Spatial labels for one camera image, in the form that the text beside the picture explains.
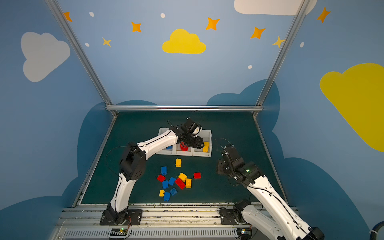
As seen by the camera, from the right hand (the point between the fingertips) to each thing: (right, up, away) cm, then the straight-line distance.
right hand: (222, 164), depth 76 cm
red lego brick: (-22, +5, +25) cm, 33 cm away
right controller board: (+10, -34, -3) cm, 36 cm away
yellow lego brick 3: (-18, -14, +9) cm, 24 cm away
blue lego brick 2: (-28, -13, +10) cm, 32 cm away
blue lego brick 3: (-26, -17, +5) cm, 32 cm away
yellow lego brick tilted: (-21, -10, +10) cm, 25 cm away
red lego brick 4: (-34, -11, +11) cm, 37 cm away
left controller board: (-52, -33, -3) cm, 62 cm away
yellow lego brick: (-7, +5, +21) cm, 22 cm away
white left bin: (-30, +3, +18) cm, 35 cm away
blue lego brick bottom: (-29, -19, +4) cm, 35 cm away
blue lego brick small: (-31, -14, +8) cm, 35 cm away
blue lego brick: (-33, -7, +12) cm, 35 cm away
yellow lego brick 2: (-24, -3, +15) cm, 29 cm away
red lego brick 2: (-13, -10, +12) cm, 20 cm away
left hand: (-10, +9, +16) cm, 21 cm away
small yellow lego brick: (-33, -17, +5) cm, 37 cm away
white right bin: (-6, +14, +25) cm, 30 cm away
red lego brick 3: (-23, -13, +8) cm, 27 cm away
